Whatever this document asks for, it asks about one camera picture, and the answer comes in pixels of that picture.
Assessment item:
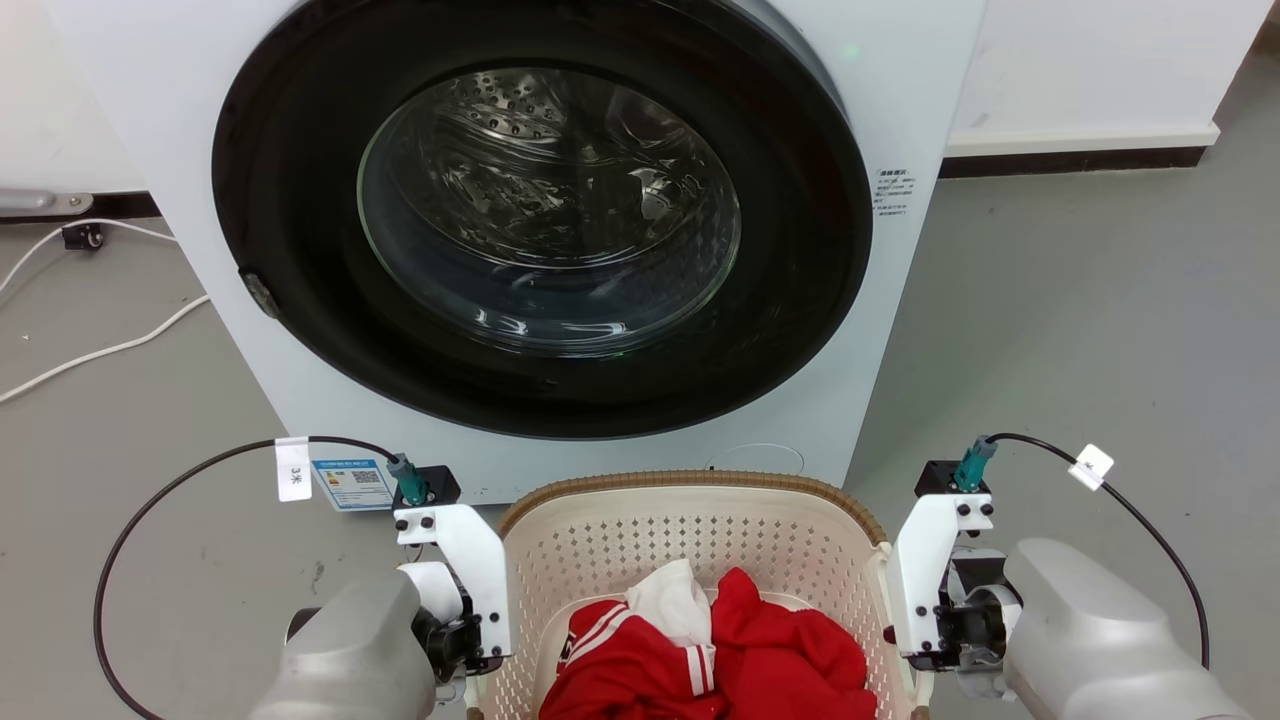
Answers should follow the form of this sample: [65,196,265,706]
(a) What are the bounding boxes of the beige laundry basket brown rim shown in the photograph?
[466,470,935,720]

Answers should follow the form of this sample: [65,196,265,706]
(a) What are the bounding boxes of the black round washer door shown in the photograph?
[211,0,875,441]

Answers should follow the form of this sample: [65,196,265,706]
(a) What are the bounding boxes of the blue energy label sticker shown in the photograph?
[311,458,400,513]

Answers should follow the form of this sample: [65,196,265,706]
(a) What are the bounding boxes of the long white cable tag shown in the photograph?
[274,437,314,503]

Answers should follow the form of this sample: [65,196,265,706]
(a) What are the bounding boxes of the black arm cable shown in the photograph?
[953,433,1212,670]
[93,435,433,720]

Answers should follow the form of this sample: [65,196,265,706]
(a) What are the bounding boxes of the white front-load washing machine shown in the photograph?
[42,0,989,506]

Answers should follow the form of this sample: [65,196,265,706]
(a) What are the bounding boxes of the thin white floor cable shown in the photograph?
[0,218,180,295]

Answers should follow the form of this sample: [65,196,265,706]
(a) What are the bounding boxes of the white text warning sticker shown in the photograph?
[872,167,922,221]

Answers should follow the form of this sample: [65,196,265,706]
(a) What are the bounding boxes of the thick white floor cable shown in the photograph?
[0,294,212,406]

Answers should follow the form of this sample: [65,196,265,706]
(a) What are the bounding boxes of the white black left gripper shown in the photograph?
[394,503,514,683]

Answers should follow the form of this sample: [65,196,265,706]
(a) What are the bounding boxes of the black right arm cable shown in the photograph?
[953,433,1212,670]

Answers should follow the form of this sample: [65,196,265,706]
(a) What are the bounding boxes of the red garment white stripes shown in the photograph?
[539,567,878,720]

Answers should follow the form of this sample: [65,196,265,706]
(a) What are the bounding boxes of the dark wall baseboard strip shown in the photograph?
[938,146,1209,180]

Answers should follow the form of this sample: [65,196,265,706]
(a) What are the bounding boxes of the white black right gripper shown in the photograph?
[884,492,1013,673]

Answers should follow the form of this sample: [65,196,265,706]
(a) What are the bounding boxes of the grey metal floor bracket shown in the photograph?
[0,187,95,220]

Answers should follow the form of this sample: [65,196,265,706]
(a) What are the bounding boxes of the stainless steel washer drum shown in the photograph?
[357,67,742,358]

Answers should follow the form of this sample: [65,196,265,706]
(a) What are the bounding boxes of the small white cable tag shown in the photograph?
[1067,444,1116,492]

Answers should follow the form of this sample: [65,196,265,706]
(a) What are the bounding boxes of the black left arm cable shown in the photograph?
[93,435,433,720]

